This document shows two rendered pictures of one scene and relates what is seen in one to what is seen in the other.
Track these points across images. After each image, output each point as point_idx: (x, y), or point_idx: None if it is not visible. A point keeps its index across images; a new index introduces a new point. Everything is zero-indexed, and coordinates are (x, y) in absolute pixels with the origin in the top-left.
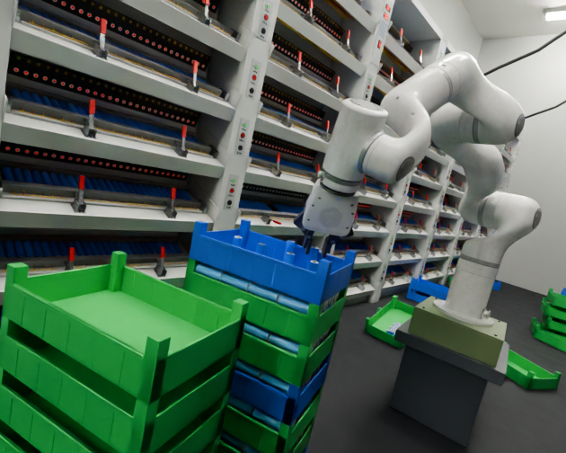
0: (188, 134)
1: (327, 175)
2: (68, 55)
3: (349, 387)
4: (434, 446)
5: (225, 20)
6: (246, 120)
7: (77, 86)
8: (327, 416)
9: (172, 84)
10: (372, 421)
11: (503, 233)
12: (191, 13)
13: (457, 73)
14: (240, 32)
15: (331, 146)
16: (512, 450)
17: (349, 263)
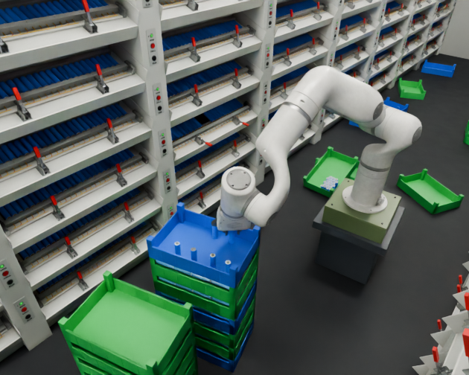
0: (111, 104)
1: (224, 213)
2: (5, 135)
3: (286, 253)
4: (342, 289)
5: None
6: (158, 84)
7: None
8: (269, 283)
9: (86, 100)
10: (301, 280)
11: (388, 149)
12: (76, 20)
13: (314, 104)
14: (126, 6)
15: (222, 200)
16: (399, 278)
17: (256, 238)
